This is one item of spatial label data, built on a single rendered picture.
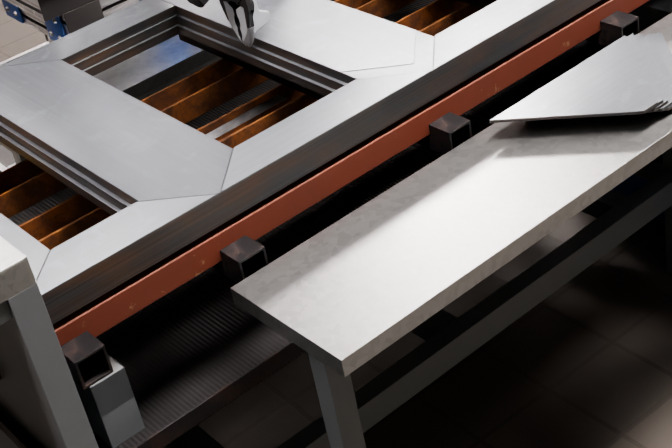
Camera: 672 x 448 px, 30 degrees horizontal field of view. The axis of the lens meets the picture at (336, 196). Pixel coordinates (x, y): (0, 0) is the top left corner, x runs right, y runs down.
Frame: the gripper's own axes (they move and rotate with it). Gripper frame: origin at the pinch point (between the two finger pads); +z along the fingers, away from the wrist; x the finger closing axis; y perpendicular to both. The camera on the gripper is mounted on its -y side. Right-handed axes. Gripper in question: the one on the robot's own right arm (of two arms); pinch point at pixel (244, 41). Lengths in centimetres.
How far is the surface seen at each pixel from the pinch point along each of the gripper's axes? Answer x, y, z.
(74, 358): -41, -63, 10
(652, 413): -57, 40, 88
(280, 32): -1.7, 7.0, 0.8
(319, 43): -11.9, 8.1, 0.8
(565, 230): -1, 78, 88
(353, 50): -19.5, 9.6, 0.8
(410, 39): -25.4, 17.9, 0.8
